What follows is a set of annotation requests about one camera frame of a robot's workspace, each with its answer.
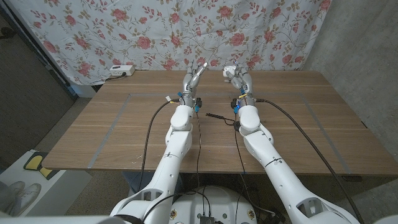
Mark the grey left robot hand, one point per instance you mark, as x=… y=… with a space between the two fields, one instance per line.
x=189 y=87

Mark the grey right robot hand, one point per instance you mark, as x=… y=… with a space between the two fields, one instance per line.
x=245 y=87

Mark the white AirPods case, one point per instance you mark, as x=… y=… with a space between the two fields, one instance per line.
x=229 y=69

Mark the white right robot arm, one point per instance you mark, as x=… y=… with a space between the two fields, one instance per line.
x=280 y=177

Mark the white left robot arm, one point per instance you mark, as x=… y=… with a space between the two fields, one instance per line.
x=174 y=149

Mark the floral backdrop cloth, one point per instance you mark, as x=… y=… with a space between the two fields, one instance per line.
x=155 y=31

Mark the white power strip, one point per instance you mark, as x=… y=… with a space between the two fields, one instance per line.
x=122 y=70

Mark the blue-grey chair under table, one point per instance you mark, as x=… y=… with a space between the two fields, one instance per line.
x=132 y=179

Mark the white robot torso base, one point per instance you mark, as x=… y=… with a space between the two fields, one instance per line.
x=224 y=205

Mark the black power adapter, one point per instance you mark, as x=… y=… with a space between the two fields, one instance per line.
x=275 y=218

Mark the yellow and black floor pedal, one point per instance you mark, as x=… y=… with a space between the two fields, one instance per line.
x=33 y=161

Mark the white robot head edge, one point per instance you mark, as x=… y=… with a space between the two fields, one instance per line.
x=62 y=220

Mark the white shoe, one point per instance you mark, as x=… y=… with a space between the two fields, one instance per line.
x=12 y=194
x=31 y=194

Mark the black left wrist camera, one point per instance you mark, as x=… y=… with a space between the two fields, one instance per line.
x=198 y=102

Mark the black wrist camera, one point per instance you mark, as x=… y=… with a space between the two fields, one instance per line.
x=198 y=102
x=234 y=103

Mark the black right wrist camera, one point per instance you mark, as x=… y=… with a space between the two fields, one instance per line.
x=234 y=103

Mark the black under-table bracket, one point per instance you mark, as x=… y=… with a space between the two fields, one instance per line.
x=351 y=179

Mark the black door frame strip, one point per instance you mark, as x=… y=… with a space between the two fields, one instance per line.
x=37 y=46

